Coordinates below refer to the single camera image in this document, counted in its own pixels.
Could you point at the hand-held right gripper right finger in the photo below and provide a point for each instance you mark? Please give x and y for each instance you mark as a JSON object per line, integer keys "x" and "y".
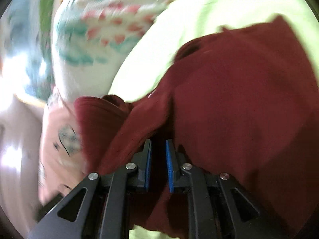
{"x": 170, "y": 165}

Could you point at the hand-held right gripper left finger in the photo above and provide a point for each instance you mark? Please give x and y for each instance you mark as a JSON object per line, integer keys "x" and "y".
{"x": 148, "y": 165}

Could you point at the dark red hooded sweater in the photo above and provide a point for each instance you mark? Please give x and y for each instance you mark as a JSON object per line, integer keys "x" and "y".
{"x": 224, "y": 104}

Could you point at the pink heart print pillow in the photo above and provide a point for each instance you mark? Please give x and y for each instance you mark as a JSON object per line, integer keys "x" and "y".
{"x": 62, "y": 149}

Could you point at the white floral quilt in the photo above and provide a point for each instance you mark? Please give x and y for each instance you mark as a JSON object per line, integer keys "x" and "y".
{"x": 99, "y": 34}

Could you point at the light green bed sheet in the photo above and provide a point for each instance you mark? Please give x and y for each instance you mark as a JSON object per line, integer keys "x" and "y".
{"x": 199, "y": 25}

